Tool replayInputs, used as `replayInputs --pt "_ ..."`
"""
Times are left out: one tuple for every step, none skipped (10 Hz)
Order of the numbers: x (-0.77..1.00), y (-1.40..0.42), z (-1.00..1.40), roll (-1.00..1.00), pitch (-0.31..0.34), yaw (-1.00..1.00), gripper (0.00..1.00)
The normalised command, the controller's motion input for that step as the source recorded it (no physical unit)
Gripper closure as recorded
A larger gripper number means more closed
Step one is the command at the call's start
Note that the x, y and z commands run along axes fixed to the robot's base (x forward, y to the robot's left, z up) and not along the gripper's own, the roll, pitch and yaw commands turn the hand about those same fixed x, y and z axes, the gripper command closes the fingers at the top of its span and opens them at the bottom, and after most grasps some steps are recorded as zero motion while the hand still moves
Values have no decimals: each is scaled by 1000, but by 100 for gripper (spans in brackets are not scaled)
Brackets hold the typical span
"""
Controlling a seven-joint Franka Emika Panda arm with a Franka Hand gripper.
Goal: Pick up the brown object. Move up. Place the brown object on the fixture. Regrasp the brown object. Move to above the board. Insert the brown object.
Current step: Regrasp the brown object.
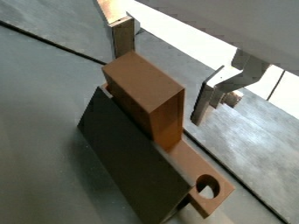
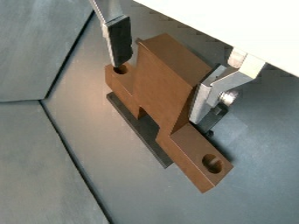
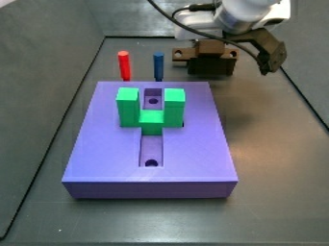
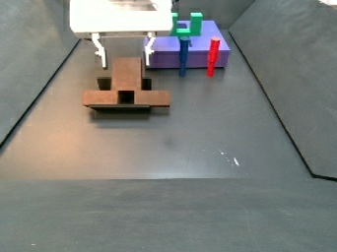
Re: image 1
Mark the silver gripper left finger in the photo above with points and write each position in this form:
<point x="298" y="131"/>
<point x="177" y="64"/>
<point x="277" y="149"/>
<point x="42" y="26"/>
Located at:
<point x="122" y="25"/>

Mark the brown T-shaped block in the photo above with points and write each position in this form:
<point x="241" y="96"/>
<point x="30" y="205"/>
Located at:
<point x="153" y="98"/>

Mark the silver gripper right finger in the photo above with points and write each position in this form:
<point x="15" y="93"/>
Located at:
<point x="243" y="72"/>

